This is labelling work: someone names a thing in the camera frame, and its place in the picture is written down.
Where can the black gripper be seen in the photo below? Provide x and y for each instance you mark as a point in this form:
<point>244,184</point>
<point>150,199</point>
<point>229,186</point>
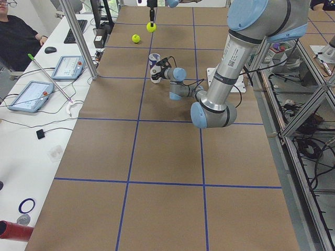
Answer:
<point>151,4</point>
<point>163,72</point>

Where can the white blue tennis ball can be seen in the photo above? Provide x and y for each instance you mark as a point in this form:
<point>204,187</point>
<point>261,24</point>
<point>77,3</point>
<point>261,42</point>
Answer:
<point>153,59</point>

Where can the yellow tennis ball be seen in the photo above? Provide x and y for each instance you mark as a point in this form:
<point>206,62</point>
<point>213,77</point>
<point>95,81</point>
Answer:
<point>151,27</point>
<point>136,38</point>

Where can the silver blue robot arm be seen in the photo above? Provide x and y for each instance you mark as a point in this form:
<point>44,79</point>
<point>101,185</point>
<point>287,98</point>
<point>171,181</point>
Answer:
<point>174,3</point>
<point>249,23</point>

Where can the black computer monitor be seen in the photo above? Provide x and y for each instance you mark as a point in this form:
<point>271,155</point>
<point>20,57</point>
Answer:
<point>97,9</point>

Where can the black box with label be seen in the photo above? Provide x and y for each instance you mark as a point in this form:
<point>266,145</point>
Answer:
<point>100,38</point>

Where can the far blue teach pendant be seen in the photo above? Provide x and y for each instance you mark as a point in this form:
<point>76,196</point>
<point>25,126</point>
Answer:
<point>69,67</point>

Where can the blue teach pendant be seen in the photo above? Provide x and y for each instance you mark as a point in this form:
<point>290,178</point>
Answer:
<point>69,67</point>
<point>32,97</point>

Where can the black computer mouse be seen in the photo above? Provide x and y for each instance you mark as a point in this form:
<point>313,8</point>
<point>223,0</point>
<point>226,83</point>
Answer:
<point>49,50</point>

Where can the metal reacher grabber stick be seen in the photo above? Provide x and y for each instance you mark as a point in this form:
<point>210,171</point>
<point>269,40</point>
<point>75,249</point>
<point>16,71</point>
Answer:
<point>71,102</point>

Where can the near blue teach pendant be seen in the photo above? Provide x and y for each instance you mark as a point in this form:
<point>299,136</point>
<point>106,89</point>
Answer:
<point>32,97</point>

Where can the small black square device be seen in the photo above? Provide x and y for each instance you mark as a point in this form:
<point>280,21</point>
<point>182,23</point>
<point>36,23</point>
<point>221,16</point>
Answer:
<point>40,134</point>

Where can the person in black shirt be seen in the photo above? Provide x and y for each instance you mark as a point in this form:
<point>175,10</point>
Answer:
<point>18,40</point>

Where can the red cylinder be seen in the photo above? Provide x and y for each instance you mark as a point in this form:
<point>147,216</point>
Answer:
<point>15,232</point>

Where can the aluminium frame post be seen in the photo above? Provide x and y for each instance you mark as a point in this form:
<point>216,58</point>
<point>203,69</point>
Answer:
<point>81,43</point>

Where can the aluminium frame rack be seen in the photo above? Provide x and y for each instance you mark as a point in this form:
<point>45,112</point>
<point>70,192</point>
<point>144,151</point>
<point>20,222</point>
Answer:
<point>296,97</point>

